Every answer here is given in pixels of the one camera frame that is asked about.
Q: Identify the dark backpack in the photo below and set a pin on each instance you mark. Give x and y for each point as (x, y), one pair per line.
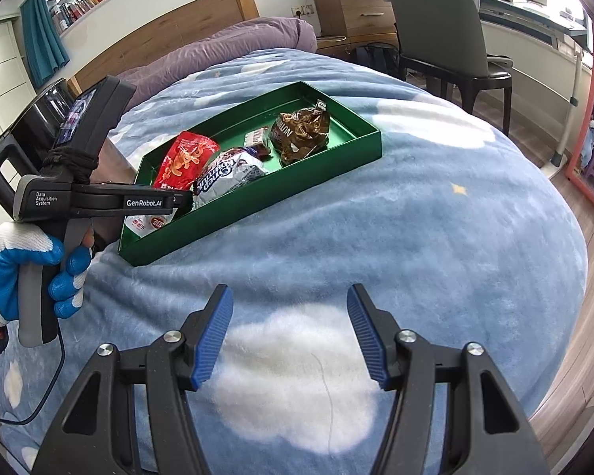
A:
(373, 62)

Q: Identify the black and brown electric kettle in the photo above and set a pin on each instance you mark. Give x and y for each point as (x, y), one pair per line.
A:
(115, 168)

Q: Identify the white wardrobe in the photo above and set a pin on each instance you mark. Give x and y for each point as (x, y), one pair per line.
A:
(0, 84)

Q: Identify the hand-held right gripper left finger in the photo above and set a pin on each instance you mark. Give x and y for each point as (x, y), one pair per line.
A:
(213, 341)

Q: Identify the purple pillow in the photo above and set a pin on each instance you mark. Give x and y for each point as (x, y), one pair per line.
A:
(227, 49)

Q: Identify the small red bar packet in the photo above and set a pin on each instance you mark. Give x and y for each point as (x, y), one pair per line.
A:
(257, 139)

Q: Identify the wooden headboard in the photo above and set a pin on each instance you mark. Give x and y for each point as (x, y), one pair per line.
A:
(178, 24)

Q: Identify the blue cloud print blanket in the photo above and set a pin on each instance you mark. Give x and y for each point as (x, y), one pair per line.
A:
(450, 257)

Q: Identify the brown snack packet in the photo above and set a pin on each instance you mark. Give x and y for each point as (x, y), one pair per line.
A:
(299, 133)

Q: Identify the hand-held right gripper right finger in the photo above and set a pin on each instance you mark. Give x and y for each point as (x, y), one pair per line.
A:
(369, 341)

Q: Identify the person's left hand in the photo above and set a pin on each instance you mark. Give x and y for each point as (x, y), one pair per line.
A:
(10, 252)

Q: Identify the grey chair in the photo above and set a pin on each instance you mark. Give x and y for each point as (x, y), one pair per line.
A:
(435, 15)

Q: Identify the teal curtain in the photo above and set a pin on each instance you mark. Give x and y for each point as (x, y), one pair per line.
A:
(42, 39)

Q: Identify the pink framed mirror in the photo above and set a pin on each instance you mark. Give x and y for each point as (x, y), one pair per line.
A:
(581, 178)

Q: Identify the white and blue snack packet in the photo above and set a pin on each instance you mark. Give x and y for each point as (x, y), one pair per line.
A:
(227, 178)

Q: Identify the green cardboard box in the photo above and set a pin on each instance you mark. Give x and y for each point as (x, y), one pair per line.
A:
(317, 168)

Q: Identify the wooden drawer cabinet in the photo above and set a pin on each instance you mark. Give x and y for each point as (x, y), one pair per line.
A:
(351, 10)

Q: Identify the red and white snack packet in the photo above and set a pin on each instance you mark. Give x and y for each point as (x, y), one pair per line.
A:
(185, 158)

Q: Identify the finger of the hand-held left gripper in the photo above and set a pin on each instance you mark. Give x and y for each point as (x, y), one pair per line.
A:
(183, 204)

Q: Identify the wall socket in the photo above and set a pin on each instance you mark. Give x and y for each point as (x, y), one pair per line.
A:
(302, 10)

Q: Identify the white desk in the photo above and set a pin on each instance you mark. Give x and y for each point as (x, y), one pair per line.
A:
(524, 15)

